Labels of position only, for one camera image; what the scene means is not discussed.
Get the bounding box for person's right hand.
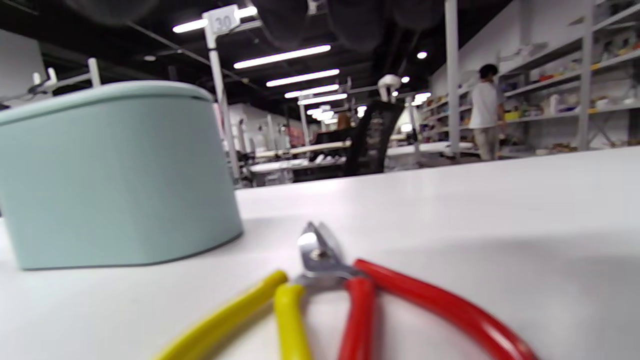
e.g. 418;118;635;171
65;0;501;51

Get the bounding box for yellow red handled scissors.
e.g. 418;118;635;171
155;221;540;360

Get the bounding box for mint green lidded bin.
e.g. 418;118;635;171
0;80;245;271

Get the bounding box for row of ceiling light strips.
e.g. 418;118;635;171
172;5;433;125

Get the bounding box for white square pillar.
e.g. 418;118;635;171
444;0;462;157

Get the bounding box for black office chair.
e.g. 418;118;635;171
310;100;406;177

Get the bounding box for cluttered background workbench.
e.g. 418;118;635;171
240;140;353;187

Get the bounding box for grey metal shelving rack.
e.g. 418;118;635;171
420;0;640;157

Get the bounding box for white post with sign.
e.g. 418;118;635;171
202;4;242;187

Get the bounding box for white metal hook frame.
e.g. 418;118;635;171
0;57;102;107

